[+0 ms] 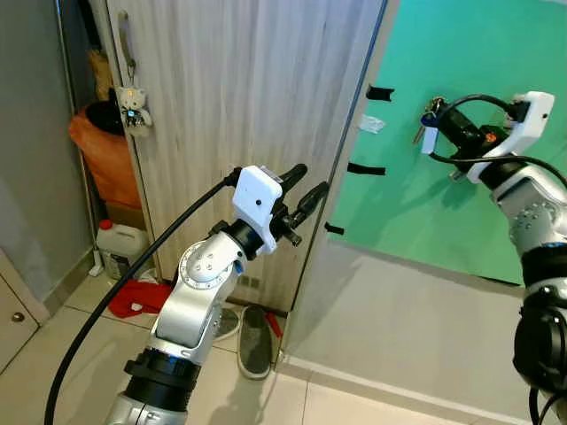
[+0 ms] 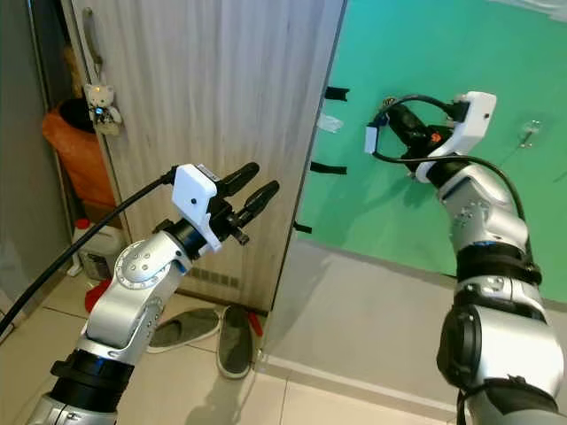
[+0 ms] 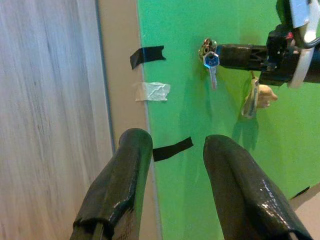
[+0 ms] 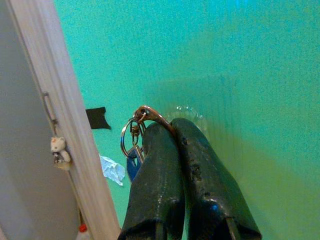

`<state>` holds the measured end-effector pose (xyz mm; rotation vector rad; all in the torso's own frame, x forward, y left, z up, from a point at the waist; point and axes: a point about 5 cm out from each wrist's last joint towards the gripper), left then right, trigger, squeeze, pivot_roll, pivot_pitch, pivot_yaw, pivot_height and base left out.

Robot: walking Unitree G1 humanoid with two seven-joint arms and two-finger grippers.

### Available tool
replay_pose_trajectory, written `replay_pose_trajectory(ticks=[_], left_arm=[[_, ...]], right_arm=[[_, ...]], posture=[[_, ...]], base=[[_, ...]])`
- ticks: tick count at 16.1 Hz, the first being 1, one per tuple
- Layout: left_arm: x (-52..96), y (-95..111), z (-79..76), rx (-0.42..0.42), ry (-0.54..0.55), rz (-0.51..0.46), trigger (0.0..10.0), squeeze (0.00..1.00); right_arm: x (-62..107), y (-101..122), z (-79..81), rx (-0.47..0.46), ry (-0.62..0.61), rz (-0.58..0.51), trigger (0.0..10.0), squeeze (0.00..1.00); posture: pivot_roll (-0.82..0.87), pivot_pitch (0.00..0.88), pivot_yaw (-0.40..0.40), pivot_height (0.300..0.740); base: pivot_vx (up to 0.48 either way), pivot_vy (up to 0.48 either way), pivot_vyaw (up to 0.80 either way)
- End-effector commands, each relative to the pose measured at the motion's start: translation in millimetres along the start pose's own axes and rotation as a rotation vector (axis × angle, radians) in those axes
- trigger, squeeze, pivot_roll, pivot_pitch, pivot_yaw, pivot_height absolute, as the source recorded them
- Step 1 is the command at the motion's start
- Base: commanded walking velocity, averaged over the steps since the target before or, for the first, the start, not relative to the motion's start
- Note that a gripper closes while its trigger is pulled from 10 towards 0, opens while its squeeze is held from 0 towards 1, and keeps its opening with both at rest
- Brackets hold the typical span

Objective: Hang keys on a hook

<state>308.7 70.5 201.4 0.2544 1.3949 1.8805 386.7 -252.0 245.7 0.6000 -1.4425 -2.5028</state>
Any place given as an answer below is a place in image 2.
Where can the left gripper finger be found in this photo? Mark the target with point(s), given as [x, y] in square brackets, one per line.
[259, 200]
[240, 176]

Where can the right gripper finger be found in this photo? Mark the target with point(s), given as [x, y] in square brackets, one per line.
[410, 116]
[404, 127]

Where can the key with white tag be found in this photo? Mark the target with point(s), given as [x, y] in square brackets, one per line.
[370, 140]

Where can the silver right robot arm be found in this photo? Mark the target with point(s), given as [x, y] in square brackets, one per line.
[483, 212]

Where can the green hook board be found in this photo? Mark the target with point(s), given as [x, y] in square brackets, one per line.
[390, 212]

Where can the light wood grain door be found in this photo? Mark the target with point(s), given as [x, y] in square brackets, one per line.
[195, 88]

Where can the grey slipper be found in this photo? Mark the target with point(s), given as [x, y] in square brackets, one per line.
[182, 329]
[236, 341]

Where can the white plastic jug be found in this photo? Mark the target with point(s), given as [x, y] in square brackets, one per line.
[97, 252]

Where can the orange bin bag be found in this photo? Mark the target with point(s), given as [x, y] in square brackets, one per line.
[71, 159]

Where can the red cloth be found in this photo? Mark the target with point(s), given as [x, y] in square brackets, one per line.
[96, 297]

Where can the brown brush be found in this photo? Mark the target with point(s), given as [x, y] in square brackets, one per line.
[71, 75]

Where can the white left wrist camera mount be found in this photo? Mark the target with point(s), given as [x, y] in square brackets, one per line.
[195, 199]

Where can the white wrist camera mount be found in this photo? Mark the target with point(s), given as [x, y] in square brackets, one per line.
[195, 199]
[471, 119]

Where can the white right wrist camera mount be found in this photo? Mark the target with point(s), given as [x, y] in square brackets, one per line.
[471, 119]

